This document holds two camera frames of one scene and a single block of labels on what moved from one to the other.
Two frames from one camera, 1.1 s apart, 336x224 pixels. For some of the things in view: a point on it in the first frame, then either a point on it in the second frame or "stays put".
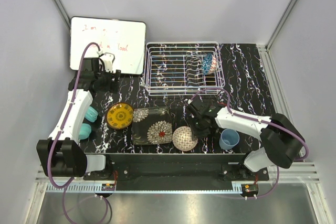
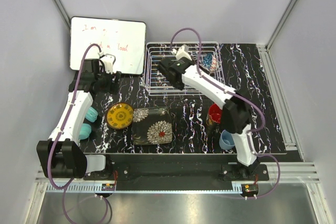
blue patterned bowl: (209, 64) stays put
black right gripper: (196, 133) to (189, 59)
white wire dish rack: (175, 68) stays put
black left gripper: (112, 86) stays put
